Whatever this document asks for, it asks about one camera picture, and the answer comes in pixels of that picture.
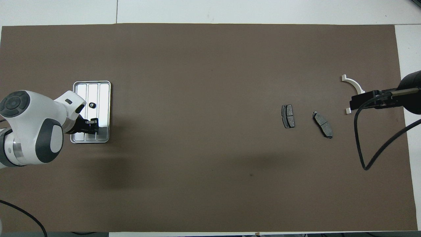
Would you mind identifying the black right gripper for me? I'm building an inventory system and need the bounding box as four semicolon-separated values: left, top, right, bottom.
350;70;421;115

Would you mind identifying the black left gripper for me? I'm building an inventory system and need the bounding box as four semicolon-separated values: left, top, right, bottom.
66;115;99;135

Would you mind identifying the silver metal tray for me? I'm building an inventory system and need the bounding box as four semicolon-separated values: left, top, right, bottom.
70;81;111;144

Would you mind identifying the long dark brake pad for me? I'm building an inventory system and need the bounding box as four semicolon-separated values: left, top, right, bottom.
312;111;334;139

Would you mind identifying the short dark brake pad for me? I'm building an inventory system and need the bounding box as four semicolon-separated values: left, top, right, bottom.
281;104;295;129

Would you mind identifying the brown table mat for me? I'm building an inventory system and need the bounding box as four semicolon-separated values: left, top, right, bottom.
0;23;418;233

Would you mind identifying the white semicircular bracket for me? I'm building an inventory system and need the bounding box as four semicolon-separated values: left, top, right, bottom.
341;74;365;115

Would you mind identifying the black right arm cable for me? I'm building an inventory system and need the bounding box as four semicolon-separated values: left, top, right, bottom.
354;88;421;171

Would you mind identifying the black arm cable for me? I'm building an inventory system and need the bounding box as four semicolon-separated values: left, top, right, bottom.
354;88;421;171
0;199;48;237

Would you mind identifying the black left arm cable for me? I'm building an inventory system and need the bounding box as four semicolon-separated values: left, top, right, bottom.
0;199;48;237

